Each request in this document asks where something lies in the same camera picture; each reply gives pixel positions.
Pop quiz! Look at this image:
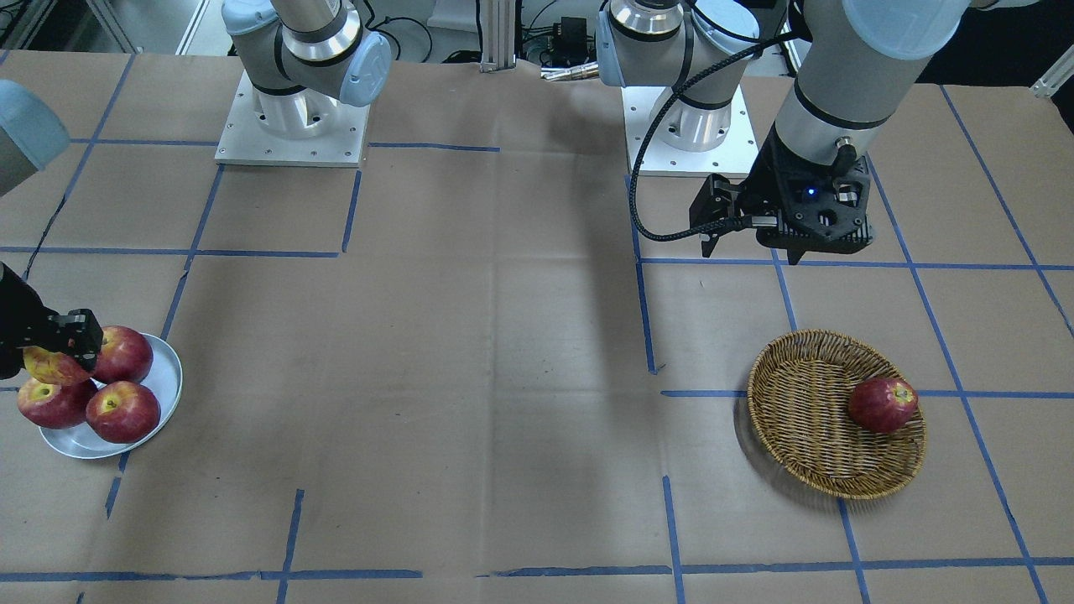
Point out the red apple front plate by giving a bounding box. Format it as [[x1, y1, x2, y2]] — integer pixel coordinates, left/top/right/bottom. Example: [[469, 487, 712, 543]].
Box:
[[86, 382, 161, 444]]

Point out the aluminium frame post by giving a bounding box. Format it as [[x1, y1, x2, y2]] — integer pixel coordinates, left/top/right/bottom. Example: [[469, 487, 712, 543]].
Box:
[[475, 0, 520, 74]]

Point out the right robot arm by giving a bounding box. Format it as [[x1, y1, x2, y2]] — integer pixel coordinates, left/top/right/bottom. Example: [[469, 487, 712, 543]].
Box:
[[1, 1, 393, 378]]

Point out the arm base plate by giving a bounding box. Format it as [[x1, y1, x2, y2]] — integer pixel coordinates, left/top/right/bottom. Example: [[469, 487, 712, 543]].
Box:
[[621, 86, 757, 179], [215, 73, 369, 168]]

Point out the red apple plate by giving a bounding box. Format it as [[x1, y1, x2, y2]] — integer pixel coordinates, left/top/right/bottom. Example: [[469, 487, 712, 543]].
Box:
[[86, 382, 161, 444], [17, 378, 97, 430], [92, 325, 154, 383]]

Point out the red apple top plate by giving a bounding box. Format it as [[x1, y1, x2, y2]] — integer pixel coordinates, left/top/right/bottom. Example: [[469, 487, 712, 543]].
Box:
[[92, 325, 154, 383]]

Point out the white plate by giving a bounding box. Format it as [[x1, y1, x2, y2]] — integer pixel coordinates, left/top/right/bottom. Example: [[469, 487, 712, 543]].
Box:
[[39, 333, 184, 460]]

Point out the red yellow apple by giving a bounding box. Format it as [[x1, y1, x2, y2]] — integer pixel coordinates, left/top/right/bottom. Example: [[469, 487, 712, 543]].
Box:
[[21, 346, 91, 386]]

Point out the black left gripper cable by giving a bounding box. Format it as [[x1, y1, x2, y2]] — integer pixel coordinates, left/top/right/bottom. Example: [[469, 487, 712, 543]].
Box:
[[629, 29, 806, 244]]

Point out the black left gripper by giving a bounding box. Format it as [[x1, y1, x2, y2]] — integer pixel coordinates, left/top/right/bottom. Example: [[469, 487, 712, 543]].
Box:
[[690, 131, 873, 265]]

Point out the wicker basket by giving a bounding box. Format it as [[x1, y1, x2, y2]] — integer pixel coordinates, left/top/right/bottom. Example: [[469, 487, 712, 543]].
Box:
[[748, 329, 928, 501]]

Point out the dark red apple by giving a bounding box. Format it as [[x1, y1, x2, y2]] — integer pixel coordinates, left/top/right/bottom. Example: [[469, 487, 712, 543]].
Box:
[[847, 377, 918, 435]]

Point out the black power adapter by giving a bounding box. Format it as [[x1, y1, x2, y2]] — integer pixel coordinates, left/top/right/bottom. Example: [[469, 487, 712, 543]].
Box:
[[547, 16, 590, 66]]

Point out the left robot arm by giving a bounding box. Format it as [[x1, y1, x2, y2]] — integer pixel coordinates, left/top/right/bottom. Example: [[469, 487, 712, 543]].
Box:
[[596, 1, 1017, 264]]

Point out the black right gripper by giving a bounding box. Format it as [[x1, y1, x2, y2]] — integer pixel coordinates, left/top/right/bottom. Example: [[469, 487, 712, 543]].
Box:
[[1, 264, 103, 379]]

